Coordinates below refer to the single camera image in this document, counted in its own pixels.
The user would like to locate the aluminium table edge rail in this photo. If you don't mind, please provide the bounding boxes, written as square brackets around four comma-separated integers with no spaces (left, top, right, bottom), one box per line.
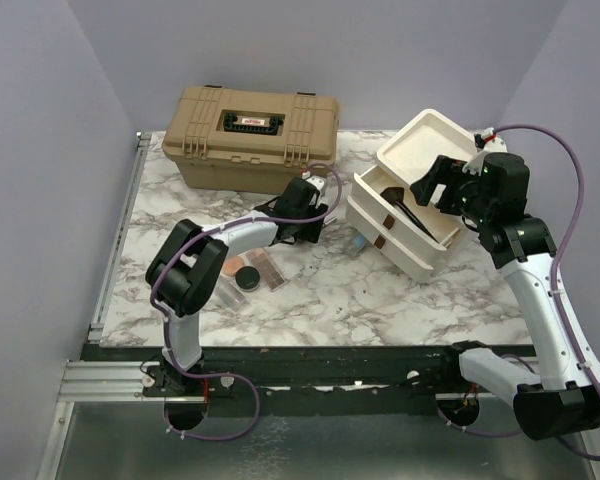
[85,132,152,344]

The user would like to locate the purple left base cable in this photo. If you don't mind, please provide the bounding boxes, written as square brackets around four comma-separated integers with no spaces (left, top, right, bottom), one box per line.
[162,372,261,442]

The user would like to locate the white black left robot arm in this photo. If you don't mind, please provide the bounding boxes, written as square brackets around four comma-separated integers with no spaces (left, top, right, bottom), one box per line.
[145,174,331,395]

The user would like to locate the black front mounting rail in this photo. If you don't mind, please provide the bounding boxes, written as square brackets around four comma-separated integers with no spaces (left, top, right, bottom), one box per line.
[80,344,488,417]

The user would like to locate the black case carry handle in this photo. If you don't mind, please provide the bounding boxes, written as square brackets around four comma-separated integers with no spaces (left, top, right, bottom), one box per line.
[222,112,284,136]

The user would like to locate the black fluffy powder brush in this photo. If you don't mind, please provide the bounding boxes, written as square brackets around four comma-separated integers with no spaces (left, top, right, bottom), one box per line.
[380,186,440,244]

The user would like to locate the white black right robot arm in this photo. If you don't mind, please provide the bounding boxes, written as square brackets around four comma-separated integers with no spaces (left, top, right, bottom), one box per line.
[410,153,600,440]

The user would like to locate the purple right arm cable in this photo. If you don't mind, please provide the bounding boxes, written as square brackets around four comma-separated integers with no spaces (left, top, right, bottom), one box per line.
[489,123,600,461]

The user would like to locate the tan plastic tool case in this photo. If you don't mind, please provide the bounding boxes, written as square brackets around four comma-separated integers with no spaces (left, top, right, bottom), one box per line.
[162,85,340,195]

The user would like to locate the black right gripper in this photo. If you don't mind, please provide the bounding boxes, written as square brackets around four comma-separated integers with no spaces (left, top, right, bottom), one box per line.
[411,153,494,224]

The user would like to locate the clear blue small container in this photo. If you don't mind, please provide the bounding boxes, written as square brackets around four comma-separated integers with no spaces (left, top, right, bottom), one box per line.
[350,234,368,257]

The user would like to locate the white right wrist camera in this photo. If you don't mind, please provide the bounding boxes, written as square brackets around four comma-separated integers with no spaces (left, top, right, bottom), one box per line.
[462,127,508,175]

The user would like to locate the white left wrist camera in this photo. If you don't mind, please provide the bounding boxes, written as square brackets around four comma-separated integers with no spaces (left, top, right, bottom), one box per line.
[301,171,327,196]

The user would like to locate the white drawer organizer box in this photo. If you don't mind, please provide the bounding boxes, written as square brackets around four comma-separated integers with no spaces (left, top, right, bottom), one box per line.
[374,108,509,281]

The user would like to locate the neutral eyeshadow palette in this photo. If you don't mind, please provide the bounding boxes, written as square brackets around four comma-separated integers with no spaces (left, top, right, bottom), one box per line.
[246,248,286,291]

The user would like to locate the white pull-out drawer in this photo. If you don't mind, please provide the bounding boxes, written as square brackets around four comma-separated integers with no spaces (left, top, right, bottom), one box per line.
[345,198,434,282]
[350,166,469,257]

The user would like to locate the clear plastic tube case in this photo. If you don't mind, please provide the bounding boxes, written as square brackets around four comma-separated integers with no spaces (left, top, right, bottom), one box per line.
[215,278,246,311]

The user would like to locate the black round powder jar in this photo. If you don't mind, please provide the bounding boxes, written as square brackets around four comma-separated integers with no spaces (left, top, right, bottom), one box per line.
[234,265,261,292]

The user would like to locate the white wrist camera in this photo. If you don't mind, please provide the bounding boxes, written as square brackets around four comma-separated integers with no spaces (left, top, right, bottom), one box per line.
[301,171,327,196]
[462,127,508,175]

